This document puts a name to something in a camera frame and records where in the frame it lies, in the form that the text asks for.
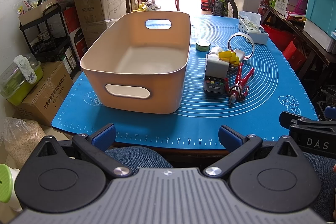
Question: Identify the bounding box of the blue jeans leg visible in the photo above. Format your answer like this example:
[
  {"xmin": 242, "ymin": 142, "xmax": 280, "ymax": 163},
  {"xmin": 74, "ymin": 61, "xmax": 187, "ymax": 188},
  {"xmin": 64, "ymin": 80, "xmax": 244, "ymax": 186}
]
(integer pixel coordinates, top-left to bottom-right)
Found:
[{"xmin": 105, "ymin": 146, "xmax": 173, "ymax": 173}]

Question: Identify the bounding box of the yellow toy gun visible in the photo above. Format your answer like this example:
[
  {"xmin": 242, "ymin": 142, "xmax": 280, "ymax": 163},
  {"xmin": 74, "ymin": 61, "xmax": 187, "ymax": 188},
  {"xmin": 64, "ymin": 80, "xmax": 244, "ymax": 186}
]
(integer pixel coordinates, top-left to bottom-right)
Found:
[{"xmin": 218, "ymin": 50, "xmax": 240, "ymax": 67}]

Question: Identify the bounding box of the blue silicone baking mat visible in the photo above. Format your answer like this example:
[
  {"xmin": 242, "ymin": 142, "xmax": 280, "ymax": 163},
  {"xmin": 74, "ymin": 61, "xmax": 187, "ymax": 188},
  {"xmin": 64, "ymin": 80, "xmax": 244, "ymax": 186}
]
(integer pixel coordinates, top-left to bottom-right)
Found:
[{"xmin": 51, "ymin": 15, "xmax": 317, "ymax": 149}]

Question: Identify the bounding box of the dark wooden side shelf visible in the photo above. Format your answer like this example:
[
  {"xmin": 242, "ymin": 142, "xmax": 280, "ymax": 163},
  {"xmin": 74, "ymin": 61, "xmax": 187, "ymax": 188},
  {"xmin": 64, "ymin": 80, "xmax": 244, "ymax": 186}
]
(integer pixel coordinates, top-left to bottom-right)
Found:
[{"xmin": 259, "ymin": 2, "xmax": 335, "ymax": 78}]

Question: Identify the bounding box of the small white pill bottle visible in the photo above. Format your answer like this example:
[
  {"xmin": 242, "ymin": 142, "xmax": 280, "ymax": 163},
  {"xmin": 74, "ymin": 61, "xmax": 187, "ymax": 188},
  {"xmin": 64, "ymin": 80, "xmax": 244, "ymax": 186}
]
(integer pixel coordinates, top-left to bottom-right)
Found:
[{"xmin": 209, "ymin": 46, "xmax": 224, "ymax": 55}]

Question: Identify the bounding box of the white usb wall charger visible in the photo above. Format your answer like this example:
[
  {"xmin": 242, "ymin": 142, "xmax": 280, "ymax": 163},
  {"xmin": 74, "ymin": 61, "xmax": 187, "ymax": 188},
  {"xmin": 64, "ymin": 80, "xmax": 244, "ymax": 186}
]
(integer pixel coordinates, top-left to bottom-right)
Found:
[{"xmin": 205, "ymin": 53, "xmax": 229, "ymax": 79}]

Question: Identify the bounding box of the patterned tissue box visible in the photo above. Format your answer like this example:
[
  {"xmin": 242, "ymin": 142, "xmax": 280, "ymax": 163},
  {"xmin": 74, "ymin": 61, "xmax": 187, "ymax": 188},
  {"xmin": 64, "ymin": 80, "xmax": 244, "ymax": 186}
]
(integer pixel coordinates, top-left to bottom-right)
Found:
[{"xmin": 239, "ymin": 11, "xmax": 269, "ymax": 45}]

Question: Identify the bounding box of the floor cardboard box chinese text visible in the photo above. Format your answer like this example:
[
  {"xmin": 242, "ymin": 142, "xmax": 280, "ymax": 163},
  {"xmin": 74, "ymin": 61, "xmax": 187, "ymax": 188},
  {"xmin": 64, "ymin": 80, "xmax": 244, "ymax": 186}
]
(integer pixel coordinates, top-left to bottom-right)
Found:
[{"xmin": 15, "ymin": 61, "xmax": 73, "ymax": 126}]

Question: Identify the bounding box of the green white stool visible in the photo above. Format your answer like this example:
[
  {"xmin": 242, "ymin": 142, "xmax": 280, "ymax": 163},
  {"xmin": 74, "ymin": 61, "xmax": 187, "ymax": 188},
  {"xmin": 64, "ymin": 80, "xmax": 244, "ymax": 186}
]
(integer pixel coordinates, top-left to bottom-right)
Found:
[{"xmin": 0, "ymin": 164, "xmax": 22, "ymax": 213}]

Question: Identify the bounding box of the large stacked cardboard box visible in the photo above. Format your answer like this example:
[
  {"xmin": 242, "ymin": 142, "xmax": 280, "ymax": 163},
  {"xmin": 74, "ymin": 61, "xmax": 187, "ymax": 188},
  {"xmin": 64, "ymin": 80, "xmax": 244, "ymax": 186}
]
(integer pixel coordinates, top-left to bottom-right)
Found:
[{"xmin": 74, "ymin": 0, "xmax": 126, "ymax": 47}]

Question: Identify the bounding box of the black metal shelf rack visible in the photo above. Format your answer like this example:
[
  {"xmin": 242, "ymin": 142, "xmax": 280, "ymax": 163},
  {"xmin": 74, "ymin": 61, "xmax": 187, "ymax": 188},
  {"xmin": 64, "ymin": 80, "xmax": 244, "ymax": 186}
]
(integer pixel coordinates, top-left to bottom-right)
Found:
[{"xmin": 19, "ymin": 4, "xmax": 80, "ymax": 78}]

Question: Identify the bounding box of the open cardboard box on rack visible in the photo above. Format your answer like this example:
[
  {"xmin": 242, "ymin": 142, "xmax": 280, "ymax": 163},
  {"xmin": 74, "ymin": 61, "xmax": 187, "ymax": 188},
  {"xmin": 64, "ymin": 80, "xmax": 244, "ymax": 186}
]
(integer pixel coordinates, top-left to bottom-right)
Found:
[{"xmin": 18, "ymin": 0, "xmax": 56, "ymax": 25}]

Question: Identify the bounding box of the green plastic lidded container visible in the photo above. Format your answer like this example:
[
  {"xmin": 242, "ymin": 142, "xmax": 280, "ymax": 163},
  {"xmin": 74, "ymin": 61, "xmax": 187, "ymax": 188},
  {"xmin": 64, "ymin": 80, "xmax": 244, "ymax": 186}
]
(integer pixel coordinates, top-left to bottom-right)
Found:
[{"xmin": 1, "ymin": 53, "xmax": 43, "ymax": 106}]

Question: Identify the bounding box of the red white appliance box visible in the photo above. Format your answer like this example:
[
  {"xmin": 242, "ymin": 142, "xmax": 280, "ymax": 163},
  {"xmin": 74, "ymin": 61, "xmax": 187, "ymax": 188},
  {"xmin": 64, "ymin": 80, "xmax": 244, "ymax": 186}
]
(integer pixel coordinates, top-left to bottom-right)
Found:
[{"xmin": 63, "ymin": 7, "xmax": 88, "ymax": 61}]

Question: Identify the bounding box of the beige plastic storage bin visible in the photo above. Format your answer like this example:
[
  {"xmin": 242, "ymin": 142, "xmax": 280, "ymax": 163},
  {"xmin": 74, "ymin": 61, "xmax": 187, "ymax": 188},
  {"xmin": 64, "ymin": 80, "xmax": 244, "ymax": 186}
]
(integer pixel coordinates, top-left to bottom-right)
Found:
[{"xmin": 80, "ymin": 11, "xmax": 191, "ymax": 114}]

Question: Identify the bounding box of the plastic bag of grain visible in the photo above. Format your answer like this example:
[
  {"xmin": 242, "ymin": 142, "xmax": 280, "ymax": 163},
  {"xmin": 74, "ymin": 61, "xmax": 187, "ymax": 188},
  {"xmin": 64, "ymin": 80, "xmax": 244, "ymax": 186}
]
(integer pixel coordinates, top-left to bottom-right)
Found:
[{"xmin": 1, "ymin": 117, "xmax": 46, "ymax": 168}]

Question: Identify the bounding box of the clear tape roll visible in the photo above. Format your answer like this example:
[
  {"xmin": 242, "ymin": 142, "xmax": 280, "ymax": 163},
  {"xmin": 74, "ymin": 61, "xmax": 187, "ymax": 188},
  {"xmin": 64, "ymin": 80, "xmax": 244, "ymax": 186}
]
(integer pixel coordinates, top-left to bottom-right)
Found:
[{"xmin": 227, "ymin": 32, "xmax": 255, "ymax": 62}]

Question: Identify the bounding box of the white rolled cloth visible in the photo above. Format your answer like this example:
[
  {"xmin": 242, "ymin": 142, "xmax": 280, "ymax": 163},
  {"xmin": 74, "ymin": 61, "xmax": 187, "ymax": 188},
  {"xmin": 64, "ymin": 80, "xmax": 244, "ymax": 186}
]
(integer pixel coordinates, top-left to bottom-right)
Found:
[{"xmin": 13, "ymin": 55, "xmax": 37, "ymax": 84}]

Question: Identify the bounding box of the black tv remote control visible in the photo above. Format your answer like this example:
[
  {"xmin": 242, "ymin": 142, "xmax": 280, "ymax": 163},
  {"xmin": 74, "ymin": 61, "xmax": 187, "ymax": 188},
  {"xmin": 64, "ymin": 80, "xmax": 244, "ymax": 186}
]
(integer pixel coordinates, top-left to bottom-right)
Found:
[{"xmin": 203, "ymin": 75, "xmax": 225, "ymax": 95}]

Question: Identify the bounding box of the teal plastic crate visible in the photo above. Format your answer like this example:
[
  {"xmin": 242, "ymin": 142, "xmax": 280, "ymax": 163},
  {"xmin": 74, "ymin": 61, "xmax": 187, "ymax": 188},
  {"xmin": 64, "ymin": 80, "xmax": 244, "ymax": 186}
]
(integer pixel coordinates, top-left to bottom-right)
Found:
[{"xmin": 306, "ymin": 0, "xmax": 336, "ymax": 36}]

